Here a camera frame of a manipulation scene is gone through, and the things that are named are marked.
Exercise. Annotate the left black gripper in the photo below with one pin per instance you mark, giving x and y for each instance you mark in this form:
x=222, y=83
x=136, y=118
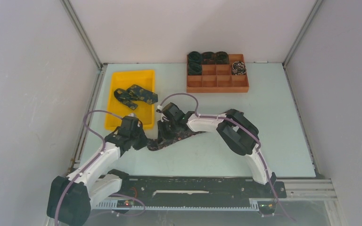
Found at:
x=143, y=142

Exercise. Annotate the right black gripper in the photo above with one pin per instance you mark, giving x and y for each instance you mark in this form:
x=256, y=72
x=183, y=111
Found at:
x=161, y=131

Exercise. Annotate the dark floral red-dotted tie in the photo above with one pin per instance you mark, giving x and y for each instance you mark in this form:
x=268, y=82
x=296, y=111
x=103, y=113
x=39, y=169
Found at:
x=161, y=142

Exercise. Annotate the white-patterned tie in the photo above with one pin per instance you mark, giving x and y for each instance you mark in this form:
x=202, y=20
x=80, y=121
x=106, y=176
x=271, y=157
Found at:
x=238, y=68

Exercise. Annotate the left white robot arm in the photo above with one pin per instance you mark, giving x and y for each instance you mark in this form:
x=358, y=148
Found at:
x=72, y=198

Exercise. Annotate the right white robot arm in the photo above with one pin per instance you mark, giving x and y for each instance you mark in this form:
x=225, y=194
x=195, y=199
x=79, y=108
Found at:
x=238, y=133

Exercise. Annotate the yellow plastic bin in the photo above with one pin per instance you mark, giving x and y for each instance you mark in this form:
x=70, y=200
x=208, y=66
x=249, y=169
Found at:
x=124, y=80

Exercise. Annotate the dark gold-patterned folded tie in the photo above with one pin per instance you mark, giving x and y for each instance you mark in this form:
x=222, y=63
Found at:
x=128, y=97

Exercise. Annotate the orange compartment tray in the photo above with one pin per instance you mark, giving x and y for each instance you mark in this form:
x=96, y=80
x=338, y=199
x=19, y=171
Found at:
x=218, y=79

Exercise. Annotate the rolled dark red-patterned tie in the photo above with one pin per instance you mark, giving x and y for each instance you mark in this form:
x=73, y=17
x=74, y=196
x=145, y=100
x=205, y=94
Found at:
x=208, y=58

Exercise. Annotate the rolled dark gold-patterned tie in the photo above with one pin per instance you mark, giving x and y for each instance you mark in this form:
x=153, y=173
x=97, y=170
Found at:
x=221, y=58

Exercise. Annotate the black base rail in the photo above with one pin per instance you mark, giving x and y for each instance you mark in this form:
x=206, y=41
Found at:
x=191, y=193

